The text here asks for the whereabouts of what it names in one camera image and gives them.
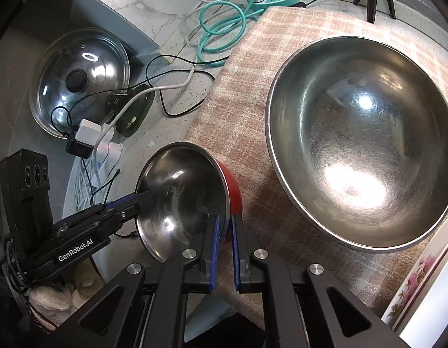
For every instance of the red steel bowl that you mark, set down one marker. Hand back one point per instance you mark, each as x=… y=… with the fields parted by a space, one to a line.
x=180 y=195

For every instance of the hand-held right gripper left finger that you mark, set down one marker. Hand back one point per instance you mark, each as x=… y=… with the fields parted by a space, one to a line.
x=216 y=246

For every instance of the plaid tablecloth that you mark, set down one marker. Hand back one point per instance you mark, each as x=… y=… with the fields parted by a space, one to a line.
x=238 y=116

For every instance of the glass pot lid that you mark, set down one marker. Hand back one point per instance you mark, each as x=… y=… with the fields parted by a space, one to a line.
x=97 y=65

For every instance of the large floral plate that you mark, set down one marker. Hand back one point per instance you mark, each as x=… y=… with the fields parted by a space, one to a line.
x=416 y=272

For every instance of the black adapter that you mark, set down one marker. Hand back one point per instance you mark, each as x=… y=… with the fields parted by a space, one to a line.
x=76 y=148

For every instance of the white adapter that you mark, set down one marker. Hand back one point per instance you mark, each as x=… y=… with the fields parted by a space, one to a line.
x=89 y=130

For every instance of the person's left hand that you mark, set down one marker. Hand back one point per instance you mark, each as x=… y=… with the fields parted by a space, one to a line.
x=50 y=297

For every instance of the large stainless steel bowl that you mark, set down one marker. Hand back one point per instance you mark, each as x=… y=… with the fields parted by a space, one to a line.
x=354 y=145

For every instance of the white power strip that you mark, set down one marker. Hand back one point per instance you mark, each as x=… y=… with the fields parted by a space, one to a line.
x=110 y=152

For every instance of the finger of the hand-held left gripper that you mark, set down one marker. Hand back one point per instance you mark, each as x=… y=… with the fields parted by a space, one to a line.
x=129 y=200
x=124 y=216

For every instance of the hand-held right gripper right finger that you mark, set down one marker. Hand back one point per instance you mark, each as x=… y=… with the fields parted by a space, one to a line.
x=235 y=250

